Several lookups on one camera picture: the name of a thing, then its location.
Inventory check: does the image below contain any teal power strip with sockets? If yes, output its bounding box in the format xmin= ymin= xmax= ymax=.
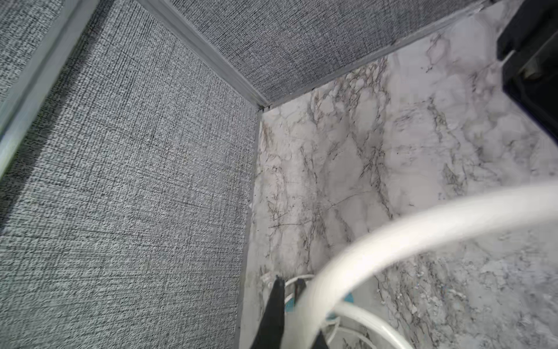
xmin=284 ymin=293 xmax=354 ymax=320

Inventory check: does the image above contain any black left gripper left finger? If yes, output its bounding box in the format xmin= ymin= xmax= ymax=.
xmin=251 ymin=277 xmax=285 ymax=349

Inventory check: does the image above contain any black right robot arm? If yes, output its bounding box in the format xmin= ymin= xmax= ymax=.
xmin=496 ymin=1 xmax=557 ymax=140

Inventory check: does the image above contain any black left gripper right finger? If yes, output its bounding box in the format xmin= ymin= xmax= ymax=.
xmin=294 ymin=278 xmax=330 ymax=349

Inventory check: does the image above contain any white cord of wall strip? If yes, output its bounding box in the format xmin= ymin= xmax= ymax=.
xmin=278 ymin=180 xmax=558 ymax=349

